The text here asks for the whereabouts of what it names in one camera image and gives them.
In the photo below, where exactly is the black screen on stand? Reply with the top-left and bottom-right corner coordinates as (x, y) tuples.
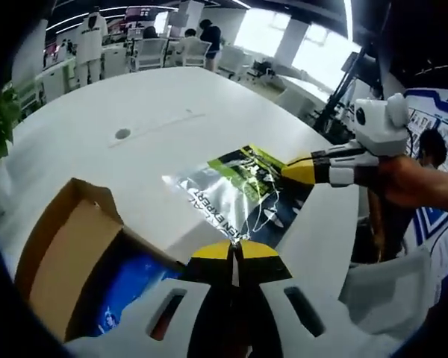
(313, 44), (382, 141)

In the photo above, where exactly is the ceiling light strip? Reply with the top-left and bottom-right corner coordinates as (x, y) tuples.
(343, 0), (354, 42)

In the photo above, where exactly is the clear bag with dark garment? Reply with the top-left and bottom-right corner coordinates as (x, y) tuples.
(161, 143), (317, 248)

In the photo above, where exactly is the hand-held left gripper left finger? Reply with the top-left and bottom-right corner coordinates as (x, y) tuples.
(65, 240), (235, 358)

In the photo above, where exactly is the brown cardboard shoe box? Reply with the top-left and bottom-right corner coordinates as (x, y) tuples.
(13, 178), (190, 343)

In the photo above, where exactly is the grey mesh chair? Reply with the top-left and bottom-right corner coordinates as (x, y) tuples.
(338, 246), (434, 339)

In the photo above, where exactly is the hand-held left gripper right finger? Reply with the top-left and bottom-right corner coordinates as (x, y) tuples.
(234, 240), (400, 358)

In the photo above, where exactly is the person's right hand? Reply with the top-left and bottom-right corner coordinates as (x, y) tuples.
(376, 154), (435, 210)

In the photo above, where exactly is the group of white office chairs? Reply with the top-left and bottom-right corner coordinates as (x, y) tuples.
(126, 35), (255, 75)

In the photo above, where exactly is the blue soft tissue pack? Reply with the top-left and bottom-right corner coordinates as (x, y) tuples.
(96, 252), (184, 339)

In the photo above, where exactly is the wall display board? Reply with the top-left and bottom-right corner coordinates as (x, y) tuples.
(402, 87), (448, 299)

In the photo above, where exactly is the green potted plant white pot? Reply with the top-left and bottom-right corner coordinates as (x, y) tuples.
(0, 87), (23, 167)

